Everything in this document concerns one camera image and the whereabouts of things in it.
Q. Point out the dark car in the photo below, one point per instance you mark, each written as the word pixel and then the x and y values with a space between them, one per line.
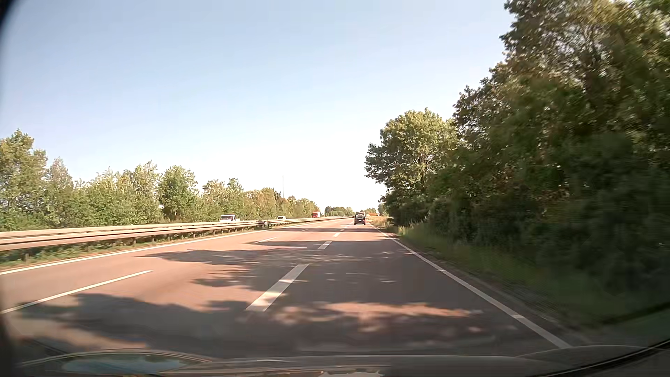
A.
pixel 359 219

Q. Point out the grey asphalt road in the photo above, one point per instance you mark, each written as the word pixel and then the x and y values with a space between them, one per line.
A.
pixel 209 272

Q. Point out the white van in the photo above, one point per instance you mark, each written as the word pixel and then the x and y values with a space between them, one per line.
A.
pixel 228 217

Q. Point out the grass verge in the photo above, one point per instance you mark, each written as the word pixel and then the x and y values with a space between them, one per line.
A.
pixel 523 272

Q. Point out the wood of green trees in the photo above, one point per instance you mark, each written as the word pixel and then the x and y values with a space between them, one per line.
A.
pixel 549 157

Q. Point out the metal guard rail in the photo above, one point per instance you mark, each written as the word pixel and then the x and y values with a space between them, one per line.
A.
pixel 104 233

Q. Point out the road markings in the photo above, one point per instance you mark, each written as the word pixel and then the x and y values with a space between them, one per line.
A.
pixel 277 287

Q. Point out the grass median strip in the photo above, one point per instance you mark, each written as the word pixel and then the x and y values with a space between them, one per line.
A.
pixel 63 253

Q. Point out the car's own bonnet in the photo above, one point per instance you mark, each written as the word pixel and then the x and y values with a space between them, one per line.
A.
pixel 335 365

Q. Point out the row of trees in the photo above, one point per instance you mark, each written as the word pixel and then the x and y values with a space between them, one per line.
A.
pixel 131 196

